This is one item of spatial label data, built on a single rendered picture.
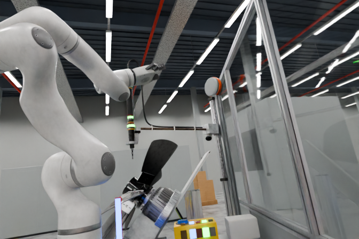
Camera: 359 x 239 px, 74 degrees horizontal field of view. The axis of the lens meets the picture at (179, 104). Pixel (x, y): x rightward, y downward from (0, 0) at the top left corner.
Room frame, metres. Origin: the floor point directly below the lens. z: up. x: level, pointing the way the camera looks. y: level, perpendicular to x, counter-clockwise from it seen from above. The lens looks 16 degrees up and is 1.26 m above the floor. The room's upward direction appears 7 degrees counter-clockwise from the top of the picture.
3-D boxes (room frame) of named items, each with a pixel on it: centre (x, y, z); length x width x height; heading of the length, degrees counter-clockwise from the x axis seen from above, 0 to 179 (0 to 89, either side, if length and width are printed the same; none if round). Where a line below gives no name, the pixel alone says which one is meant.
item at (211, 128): (1.74, -0.21, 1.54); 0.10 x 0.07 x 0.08; 126
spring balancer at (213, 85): (1.79, -0.28, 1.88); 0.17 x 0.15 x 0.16; 1
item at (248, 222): (1.57, -0.28, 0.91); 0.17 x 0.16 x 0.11; 91
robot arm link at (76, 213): (0.78, 0.37, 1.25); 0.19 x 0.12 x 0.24; 73
